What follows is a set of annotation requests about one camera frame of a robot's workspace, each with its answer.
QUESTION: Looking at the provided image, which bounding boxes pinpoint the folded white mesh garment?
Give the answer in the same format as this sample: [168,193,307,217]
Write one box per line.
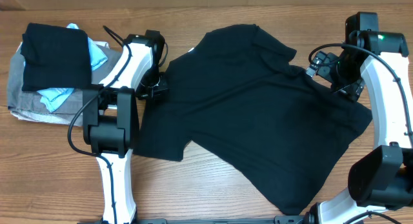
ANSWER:
[10,110,74,125]

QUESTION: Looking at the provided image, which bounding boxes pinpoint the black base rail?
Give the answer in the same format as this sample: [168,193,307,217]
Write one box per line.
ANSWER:
[77,214,310,224]

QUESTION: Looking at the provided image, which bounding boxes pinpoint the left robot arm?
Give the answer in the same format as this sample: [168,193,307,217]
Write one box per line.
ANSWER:
[82,30,168,224]

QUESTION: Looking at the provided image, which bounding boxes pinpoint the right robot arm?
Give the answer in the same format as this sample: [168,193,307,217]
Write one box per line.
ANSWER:
[301,12,412,223]

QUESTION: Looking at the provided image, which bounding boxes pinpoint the folded black garment on pile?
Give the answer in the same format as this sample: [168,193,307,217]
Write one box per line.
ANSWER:
[21,23,92,92]

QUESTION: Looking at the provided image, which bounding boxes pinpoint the folded grey trousers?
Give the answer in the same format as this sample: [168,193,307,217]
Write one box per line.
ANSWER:
[6,45,125,128]

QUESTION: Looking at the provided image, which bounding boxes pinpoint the black t-shirt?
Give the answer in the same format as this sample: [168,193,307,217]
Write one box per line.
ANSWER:
[134,25,372,215]

